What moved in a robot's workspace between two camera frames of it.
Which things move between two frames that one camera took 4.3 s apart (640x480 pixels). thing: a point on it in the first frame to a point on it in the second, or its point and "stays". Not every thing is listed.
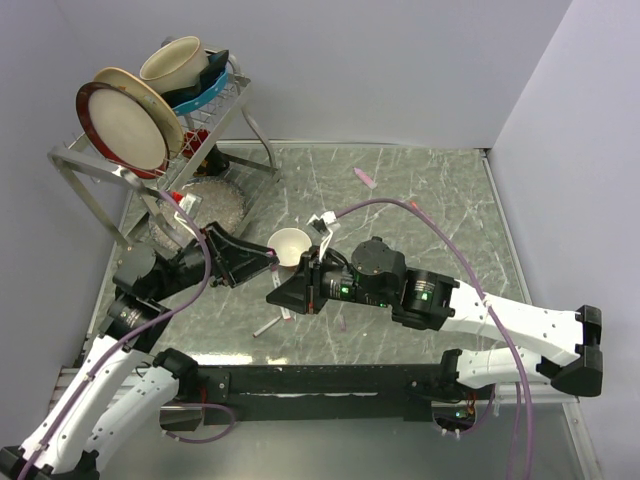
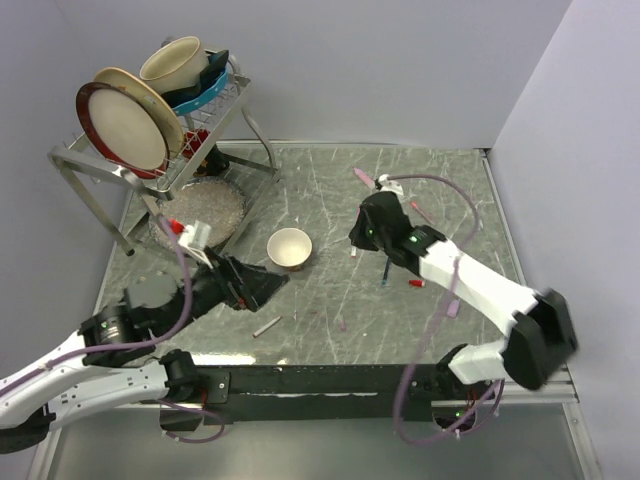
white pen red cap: (265, 327) stays
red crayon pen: (414, 205) stays
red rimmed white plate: (124, 129) stays
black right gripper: (303, 293) to (357, 233)
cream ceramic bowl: (177, 65) stays
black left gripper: (237, 259) to (245, 285)
